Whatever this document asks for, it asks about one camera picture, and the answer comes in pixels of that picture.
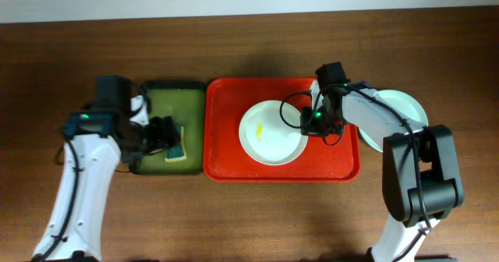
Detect green and yellow sponge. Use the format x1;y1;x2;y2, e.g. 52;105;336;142
165;126;187;162

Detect white plate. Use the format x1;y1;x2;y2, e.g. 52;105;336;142
239;100;308;166

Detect mint green plate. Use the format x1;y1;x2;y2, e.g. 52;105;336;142
358;89;429;153

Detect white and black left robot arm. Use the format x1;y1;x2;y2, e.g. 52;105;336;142
33;111;180;261

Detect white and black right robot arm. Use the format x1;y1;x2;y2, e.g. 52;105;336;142
305;81;464;261

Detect dark green tray with water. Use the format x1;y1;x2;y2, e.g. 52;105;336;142
130;81;206;175

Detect red plastic tray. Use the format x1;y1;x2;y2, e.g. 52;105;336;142
203;78;361;182

